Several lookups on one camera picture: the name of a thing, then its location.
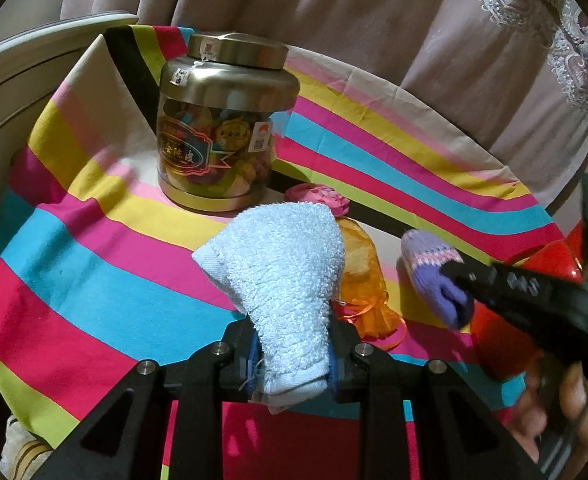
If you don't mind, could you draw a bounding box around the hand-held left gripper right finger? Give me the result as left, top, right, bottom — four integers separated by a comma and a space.
326, 320, 545, 480

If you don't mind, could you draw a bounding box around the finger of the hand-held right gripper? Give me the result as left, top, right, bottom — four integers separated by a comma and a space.
439, 260, 588, 356

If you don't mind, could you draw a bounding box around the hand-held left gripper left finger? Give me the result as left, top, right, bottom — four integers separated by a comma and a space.
34, 320, 261, 480

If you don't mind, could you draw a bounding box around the purple knit sock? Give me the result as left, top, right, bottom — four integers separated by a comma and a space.
400, 229, 475, 331

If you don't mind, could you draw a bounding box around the light blue towel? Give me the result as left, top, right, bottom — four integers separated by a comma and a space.
192, 201, 347, 415

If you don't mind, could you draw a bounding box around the person's right hand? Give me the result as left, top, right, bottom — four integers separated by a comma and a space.
516, 355, 588, 453

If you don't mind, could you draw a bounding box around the red round container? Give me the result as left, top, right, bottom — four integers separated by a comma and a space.
469, 220, 587, 381

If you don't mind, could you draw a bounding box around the orange organza bag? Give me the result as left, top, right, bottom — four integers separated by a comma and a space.
331, 216, 407, 351

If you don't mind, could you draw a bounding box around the colourful striped cloth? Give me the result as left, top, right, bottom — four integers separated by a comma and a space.
0, 24, 582, 480

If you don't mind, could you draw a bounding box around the candy jar with gold lid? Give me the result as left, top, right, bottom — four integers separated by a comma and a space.
156, 32, 299, 212

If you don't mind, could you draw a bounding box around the striped towel cushion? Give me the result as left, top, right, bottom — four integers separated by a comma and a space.
1, 412, 54, 476

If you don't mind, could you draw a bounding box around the beige curtain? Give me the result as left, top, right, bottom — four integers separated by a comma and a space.
0, 0, 588, 221

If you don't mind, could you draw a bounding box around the white carved cabinet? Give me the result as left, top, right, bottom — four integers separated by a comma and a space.
0, 10, 139, 146

